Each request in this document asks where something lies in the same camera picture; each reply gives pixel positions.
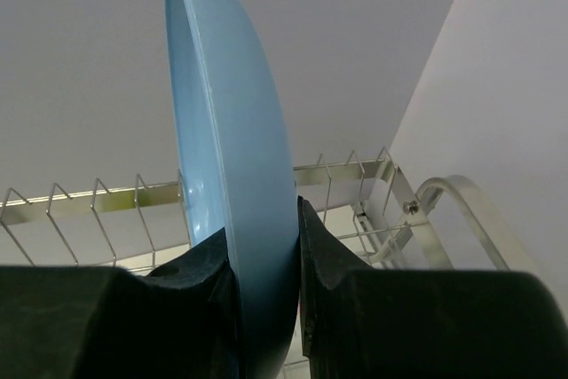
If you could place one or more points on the blue plate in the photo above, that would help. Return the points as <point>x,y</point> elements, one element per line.
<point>235,160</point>

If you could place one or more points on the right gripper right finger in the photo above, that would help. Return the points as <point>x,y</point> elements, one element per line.
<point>361,322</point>

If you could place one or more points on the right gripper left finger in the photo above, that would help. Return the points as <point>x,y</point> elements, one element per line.
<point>106,322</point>

